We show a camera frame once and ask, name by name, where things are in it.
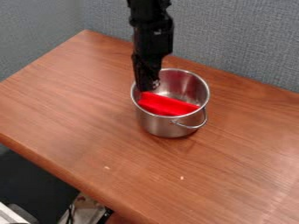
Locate grey table leg bracket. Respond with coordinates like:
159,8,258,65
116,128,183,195
57,192,112,224

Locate white object at corner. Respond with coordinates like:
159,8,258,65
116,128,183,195
0,202,29,224

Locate stainless steel pot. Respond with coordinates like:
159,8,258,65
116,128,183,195
131,68,211,138

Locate red rectangular block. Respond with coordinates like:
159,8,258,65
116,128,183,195
138,92,200,116

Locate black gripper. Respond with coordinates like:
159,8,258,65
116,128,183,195
127,0,174,92

